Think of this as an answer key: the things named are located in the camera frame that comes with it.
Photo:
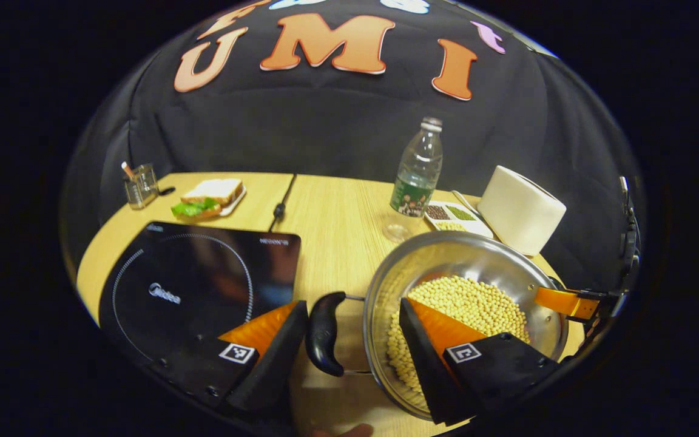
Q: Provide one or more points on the clear plastic water bottle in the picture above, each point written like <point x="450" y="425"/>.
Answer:
<point x="419" y="176"/>

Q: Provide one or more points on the black backdrop cloth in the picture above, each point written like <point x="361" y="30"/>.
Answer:
<point x="325" y="121"/>

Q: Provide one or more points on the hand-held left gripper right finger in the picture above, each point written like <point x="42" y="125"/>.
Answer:
<point x="425" y="370"/>

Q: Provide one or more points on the white divided dish of beans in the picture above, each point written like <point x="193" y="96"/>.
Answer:
<point x="471" y="224"/>

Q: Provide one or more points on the small black object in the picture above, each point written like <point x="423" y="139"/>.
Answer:
<point x="166" y="191"/>

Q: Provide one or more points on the clear glass cup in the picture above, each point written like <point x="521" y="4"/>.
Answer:
<point x="142" y="188"/>

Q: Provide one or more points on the black induction cooktop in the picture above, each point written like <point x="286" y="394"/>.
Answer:
<point x="204" y="273"/>

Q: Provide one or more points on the sandwich on white plate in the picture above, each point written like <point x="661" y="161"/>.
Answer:
<point x="213" y="191"/>

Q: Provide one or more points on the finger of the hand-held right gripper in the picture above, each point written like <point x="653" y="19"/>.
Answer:
<point x="559" y="301"/>

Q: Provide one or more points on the white toaster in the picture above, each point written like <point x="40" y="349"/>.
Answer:
<point x="519" y="209"/>

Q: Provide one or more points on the pile of yellow soybeans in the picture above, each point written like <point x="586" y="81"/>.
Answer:
<point x="477" y="300"/>

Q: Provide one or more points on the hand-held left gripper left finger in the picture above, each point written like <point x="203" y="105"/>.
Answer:
<point x="280" y="364"/>

